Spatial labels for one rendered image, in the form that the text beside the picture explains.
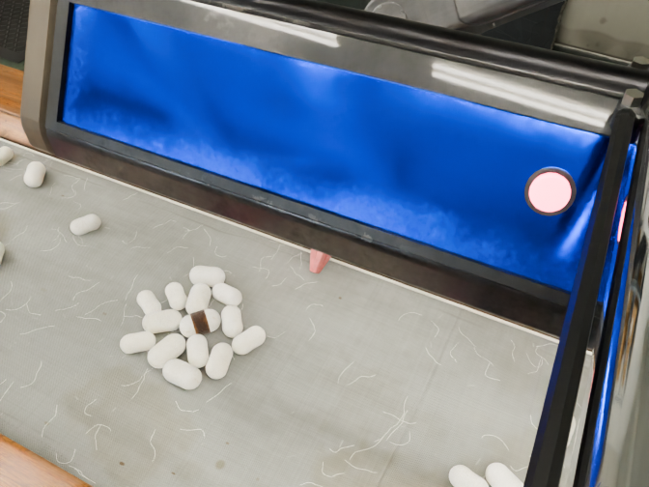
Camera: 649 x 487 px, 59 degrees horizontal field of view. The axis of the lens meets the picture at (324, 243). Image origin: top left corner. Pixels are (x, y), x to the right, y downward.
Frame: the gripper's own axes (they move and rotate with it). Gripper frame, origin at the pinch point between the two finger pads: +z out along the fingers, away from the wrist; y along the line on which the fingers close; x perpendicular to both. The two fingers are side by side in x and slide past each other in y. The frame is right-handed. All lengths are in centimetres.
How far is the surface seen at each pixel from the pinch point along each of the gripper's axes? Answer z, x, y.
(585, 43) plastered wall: -111, 171, 16
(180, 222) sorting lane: 0.8, 1.4, -17.5
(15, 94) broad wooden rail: -8, 5, -51
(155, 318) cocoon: 9.7, -8.4, -10.4
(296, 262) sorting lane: 0.5, 1.8, -2.9
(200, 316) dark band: 8.1, -7.3, -6.6
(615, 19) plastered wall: -118, 162, 23
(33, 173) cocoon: 1.3, -1.7, -36.4
